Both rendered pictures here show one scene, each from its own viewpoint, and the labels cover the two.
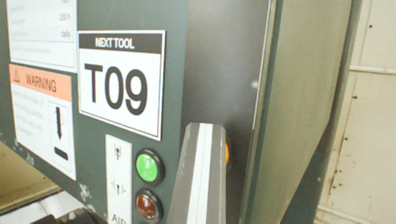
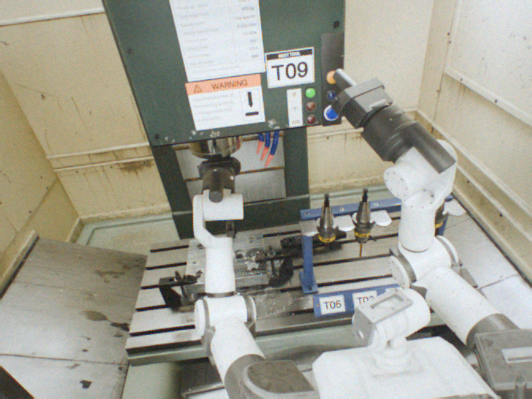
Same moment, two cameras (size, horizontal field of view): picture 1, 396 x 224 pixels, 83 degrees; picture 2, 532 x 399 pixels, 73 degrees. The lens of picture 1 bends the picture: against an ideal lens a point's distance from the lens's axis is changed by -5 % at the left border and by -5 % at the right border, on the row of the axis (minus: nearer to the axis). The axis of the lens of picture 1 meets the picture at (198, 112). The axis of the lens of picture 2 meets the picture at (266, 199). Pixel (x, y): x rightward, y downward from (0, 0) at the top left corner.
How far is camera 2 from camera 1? 72 cm
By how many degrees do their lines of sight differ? 38
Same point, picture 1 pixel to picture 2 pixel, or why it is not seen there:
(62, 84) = (252, 79)
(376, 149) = not seen: hidden behind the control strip
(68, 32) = (257, 55)
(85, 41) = (271, 57)
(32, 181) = not seen: outside the picture
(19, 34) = (202, 62)
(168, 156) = (317, 85)
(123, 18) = (293, 45)
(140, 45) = (303, 53)
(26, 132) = (210, 119)
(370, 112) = not seen: hidden behind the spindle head
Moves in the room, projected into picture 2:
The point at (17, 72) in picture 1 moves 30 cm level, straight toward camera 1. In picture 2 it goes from (199, 86) to (346, 83)
